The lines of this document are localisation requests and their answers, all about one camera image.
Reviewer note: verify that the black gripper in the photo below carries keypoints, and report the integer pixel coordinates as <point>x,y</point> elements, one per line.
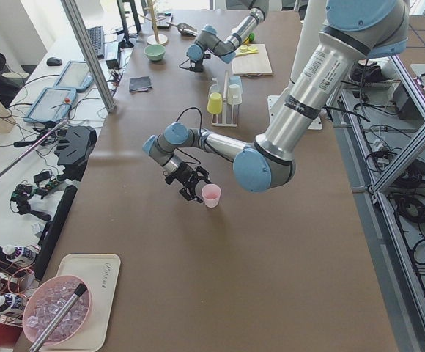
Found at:
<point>197,61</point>
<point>182,171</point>

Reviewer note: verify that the pink plastic cup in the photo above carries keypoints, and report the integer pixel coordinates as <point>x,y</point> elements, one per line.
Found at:
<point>211,194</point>

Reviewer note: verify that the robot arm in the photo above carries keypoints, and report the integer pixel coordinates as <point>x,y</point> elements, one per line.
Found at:
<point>208,42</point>
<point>351,31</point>

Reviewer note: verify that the grey cup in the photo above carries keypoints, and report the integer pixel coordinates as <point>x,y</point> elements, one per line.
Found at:
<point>214,89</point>

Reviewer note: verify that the light blue cup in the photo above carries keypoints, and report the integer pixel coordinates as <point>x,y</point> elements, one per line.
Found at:
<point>235,80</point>

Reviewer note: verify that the yellow cup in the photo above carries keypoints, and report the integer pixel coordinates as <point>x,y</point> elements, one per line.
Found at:
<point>215,103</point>

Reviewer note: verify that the cream white cup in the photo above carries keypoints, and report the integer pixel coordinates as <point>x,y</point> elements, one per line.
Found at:
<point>234,94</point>

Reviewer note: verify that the metal scoop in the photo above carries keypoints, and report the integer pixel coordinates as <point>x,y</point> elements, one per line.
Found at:
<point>184,29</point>

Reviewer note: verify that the yellow plastic knife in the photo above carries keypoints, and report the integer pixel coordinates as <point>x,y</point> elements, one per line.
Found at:
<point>244,53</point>

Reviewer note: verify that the green bowl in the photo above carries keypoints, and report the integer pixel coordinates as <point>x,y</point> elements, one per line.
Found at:
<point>155,52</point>

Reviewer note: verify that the wooden mug tree stand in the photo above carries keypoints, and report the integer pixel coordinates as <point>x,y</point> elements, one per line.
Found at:
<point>153,23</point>

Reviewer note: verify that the grey folded cloth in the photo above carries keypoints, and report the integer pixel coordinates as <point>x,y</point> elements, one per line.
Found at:
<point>140,84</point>

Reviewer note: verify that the wooden cutting board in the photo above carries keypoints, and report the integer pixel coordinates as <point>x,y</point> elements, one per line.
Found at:
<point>254,64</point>

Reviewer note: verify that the black box device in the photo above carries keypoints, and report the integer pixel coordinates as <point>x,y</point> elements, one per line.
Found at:
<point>112,55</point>

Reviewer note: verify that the black keyboard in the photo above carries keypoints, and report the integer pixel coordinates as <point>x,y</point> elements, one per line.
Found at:
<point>97,39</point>

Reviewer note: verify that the blue teach pendant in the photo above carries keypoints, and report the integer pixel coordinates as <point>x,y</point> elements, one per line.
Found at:
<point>76,75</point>
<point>52,105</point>

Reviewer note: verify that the cream plastic tray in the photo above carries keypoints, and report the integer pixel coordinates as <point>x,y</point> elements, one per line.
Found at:
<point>99,272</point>

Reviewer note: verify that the black computer mouse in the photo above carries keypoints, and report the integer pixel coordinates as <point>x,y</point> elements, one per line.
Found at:
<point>53,62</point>

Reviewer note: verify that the metal rod tool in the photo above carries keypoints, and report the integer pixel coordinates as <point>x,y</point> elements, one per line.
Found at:
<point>48,331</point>

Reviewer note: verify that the pink bowl of ice cubes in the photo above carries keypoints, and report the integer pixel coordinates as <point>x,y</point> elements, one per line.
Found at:
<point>47,301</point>

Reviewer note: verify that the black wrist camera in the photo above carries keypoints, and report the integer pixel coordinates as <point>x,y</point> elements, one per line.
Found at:
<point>169,178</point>

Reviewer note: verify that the white wire cup rack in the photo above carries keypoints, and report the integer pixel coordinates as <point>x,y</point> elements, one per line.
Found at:
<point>229,115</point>

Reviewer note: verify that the aluminium frame post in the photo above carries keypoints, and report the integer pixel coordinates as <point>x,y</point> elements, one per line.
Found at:
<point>77,24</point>

